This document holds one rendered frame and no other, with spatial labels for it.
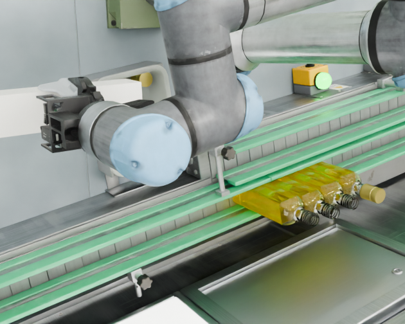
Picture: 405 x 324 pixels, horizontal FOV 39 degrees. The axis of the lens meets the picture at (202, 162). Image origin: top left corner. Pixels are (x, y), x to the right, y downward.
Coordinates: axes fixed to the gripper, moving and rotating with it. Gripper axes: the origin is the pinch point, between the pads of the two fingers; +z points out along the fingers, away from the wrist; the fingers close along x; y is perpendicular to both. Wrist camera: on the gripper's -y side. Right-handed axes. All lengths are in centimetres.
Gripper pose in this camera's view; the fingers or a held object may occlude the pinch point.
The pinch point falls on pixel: (67, 107)
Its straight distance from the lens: 91.4
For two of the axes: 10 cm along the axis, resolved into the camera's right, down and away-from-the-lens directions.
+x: 0.2, 9.6, 2.7
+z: -5.3, -2.1, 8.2
